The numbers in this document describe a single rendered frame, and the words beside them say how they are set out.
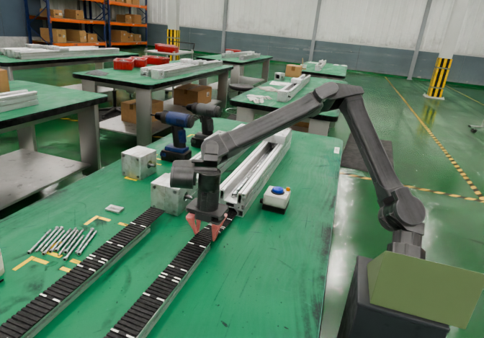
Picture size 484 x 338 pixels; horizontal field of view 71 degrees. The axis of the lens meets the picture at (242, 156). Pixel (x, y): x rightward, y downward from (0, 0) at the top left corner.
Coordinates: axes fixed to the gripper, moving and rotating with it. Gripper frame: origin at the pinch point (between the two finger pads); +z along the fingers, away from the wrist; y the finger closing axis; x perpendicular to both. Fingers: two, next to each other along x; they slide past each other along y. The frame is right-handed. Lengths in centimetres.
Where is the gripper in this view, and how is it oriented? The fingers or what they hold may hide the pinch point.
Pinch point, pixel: (205, 235)
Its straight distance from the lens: 96.8
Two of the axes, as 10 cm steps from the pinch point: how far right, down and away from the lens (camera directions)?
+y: -9.4, -2.0, 2.7
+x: -3.2, 3.1, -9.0
